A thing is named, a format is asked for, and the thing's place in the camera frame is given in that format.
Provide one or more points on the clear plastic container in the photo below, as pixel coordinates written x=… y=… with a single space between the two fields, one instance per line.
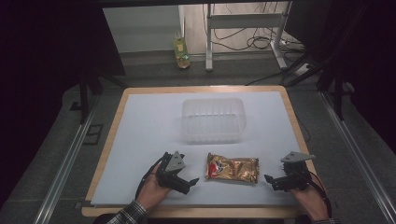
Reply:
x=213 y=123

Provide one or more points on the person's left hand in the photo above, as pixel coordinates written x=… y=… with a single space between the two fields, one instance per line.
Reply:
x=151 y=193

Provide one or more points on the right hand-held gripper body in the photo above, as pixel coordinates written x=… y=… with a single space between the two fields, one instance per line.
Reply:
x=295 y=175

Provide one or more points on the white table mat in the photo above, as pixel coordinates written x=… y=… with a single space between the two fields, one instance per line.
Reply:
x=149 y=130

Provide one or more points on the gold snack packet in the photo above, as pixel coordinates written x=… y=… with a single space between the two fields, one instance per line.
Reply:
x=232 y=168

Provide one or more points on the black curtain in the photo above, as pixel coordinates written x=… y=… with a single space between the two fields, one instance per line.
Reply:
x=358 y=46
x=46 y=62

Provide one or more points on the white metal desk frame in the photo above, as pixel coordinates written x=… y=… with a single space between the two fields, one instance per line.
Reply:
x=243 y=20

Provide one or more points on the person's right hand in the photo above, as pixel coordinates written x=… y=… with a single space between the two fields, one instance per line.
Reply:
x=313 y=202

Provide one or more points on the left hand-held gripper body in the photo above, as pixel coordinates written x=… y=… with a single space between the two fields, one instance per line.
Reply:
x=169 y=174

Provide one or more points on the yellow drink bottle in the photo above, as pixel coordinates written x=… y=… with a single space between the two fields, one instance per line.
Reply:
x=181 y=51

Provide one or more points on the aluminium floor rail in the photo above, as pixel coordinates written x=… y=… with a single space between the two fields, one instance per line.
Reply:
x=358 y=155
x=65 y=168

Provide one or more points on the black stand leg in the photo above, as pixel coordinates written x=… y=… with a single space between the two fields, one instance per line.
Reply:
x=84 y=99

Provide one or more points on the black floor bracket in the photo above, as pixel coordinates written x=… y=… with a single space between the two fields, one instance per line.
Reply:
x=93 y=134

